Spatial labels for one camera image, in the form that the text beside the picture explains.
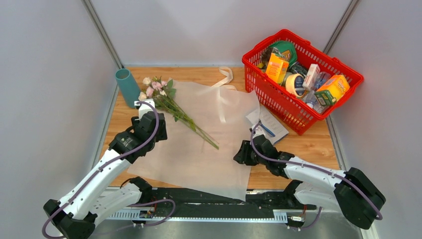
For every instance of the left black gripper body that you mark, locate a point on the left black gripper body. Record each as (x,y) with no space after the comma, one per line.
(162,135)

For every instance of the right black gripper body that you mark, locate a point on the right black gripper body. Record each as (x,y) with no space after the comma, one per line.
(262,161)

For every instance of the pink and white flowers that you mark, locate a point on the pink and white flowers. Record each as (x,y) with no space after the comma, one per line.
(163,93)

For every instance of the white wrapping paper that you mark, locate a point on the white wrapping paper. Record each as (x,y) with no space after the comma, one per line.
(185,159)

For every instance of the cream printed ribbon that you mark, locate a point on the cream printed ribbon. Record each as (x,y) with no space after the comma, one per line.
(228,77)

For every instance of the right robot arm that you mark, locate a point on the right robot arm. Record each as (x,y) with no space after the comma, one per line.
(348,192)

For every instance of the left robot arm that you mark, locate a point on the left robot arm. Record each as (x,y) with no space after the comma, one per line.
(78,213)

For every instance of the teal cylindrical vase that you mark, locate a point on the teal cylindrical vase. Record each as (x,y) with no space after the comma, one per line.
(128,86)

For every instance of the razor blister pack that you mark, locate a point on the razor blister pack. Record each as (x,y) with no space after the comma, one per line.
(274,130)

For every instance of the masking tape roll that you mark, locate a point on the masking tape roll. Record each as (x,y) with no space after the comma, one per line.
(294,85)

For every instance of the red plastic shopping basket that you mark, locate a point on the red plastic shopping basket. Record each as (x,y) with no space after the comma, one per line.
(287,107)

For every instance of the yellow green box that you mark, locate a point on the yellow green box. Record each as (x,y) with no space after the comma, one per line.
(332,90)

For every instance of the orange juice box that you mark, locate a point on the orange juice box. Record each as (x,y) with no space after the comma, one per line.
(276,68)

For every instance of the dark snack packet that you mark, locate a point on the dark snack packet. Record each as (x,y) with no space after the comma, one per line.
(297,68)

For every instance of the clear plastic bottle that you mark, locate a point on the clear plastic bottle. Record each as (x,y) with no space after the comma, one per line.
(310,99)

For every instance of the white red small box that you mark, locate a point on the white red small box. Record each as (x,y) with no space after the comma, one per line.
(311,76)

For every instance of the green snack bag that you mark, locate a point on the green snack bag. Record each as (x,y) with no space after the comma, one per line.
(286,50)

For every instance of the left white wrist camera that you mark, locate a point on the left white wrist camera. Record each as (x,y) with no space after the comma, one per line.
(145,106)

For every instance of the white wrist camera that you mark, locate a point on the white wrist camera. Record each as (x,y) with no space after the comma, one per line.
(145,106)
(257,130)

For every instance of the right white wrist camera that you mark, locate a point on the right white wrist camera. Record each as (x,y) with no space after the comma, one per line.
(257,130)

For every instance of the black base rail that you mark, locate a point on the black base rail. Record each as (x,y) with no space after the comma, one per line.
(193,205)

